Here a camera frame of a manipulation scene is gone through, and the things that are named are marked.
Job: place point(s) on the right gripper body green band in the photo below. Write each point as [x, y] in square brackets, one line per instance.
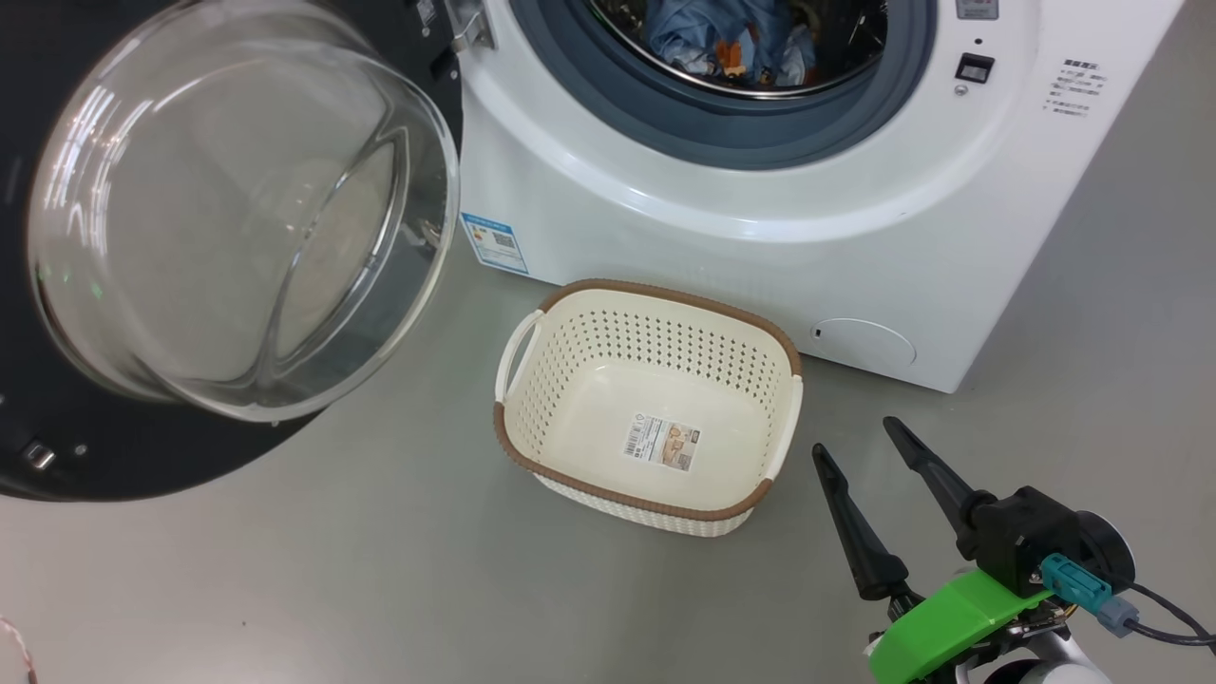
[1016, 541]

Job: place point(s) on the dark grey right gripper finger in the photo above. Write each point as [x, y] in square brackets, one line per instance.
[860, 532]
[936, 475]

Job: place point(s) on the blue garment orange prints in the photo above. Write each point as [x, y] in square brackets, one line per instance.
[774, 43]

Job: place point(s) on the black washer door glass bowl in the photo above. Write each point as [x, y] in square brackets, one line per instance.
[237, 209]

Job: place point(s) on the white front-load washing machine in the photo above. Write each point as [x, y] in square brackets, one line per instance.
[950, 237]

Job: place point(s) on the cream plastic basket brown rim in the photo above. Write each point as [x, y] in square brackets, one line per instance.
[655, 399]

